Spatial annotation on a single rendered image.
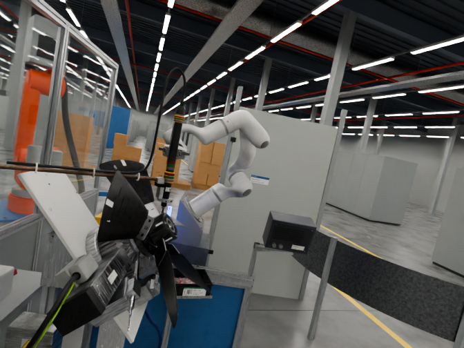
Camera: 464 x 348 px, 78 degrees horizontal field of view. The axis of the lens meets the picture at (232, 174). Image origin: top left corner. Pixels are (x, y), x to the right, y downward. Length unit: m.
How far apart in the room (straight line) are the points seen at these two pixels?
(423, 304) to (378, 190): 8.26
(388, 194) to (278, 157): 8.21
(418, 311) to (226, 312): 1.46
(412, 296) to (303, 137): 1.72
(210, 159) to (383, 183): 5.85
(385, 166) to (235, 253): 8.16
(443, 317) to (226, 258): 1.93
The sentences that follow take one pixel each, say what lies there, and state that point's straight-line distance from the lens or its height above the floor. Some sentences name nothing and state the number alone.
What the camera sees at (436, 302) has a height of 0.78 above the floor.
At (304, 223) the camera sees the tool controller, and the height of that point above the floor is 1.23.
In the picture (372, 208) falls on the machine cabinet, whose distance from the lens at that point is 10.73.
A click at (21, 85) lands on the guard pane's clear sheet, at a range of 1.61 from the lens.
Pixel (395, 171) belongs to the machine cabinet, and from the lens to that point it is 11.08.
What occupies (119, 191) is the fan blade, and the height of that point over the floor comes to 1.37.
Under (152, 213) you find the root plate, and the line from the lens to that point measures 1.22.
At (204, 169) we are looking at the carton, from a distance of 9.36.
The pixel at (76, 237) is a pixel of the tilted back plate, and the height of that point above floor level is 1.16.
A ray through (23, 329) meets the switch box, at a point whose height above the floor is 0.84.
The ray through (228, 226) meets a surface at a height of 0.72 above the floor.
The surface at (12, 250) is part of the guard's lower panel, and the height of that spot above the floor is 0.86.
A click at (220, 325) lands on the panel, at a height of 0.52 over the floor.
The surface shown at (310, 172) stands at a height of 1.47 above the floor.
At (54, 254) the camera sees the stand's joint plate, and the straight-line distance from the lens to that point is 1.24.
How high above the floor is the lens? 1.58
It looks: 6 degrees down
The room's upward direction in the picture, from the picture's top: 11 degrees clockwise
